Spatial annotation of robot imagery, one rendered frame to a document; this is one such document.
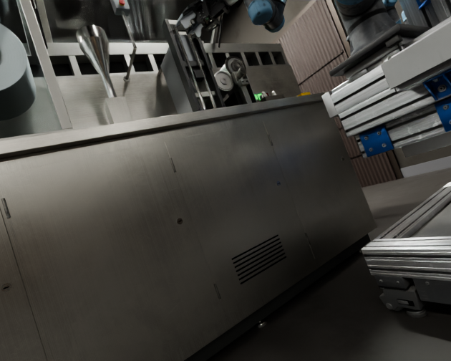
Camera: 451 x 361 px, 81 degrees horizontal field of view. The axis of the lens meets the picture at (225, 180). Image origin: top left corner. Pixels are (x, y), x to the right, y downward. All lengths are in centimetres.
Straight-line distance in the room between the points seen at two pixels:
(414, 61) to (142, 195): 84
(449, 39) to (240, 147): 72
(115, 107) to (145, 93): 42
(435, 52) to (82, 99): 152
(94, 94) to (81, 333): 122
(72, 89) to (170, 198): 97
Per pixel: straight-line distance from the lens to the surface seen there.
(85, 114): 166
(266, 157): 120
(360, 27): 102
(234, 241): 104
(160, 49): 199
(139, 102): 173
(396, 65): 82
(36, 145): 93
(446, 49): 79
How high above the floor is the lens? 55
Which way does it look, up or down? 3 degrees up
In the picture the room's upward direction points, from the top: 20 degrees counter-clockwise
